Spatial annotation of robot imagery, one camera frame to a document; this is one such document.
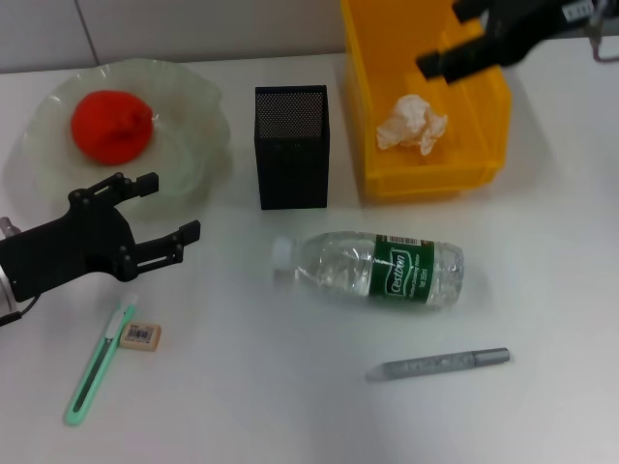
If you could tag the clear water bottle green label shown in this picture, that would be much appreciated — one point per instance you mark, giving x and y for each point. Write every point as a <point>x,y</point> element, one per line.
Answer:
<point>358,268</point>

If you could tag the white paper ball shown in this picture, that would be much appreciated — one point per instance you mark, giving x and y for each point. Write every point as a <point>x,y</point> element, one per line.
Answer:
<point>411,123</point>

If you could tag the black mesh pen holder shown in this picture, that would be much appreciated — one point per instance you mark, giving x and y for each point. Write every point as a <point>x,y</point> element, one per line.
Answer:
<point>292,164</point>

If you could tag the left gripper silver connector plug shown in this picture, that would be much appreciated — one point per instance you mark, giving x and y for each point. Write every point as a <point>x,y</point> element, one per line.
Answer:
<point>7,225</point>

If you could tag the red round fruit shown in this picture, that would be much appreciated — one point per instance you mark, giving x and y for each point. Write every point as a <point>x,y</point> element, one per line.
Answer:
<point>111,128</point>

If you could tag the beige eraser with barcode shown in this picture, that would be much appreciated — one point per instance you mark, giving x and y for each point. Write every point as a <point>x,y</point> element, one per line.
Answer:
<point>140,337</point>

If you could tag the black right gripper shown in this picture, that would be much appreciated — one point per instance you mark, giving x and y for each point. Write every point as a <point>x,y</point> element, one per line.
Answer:
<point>527,24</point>

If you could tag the yellow plastic storage bin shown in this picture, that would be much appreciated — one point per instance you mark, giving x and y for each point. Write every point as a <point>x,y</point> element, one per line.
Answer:
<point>392,58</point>

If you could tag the green utility knife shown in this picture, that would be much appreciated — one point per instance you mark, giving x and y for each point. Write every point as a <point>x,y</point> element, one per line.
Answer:
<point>99,357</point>

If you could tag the grey marker pen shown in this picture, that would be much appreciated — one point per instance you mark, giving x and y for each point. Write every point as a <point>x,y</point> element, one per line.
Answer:
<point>435,363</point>

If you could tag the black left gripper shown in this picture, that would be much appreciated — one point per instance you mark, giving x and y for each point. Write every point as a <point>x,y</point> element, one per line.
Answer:
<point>72,246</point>

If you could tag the pale green glass fruit plate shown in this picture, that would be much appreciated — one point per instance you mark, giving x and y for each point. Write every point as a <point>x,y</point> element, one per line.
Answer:
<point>188,121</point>

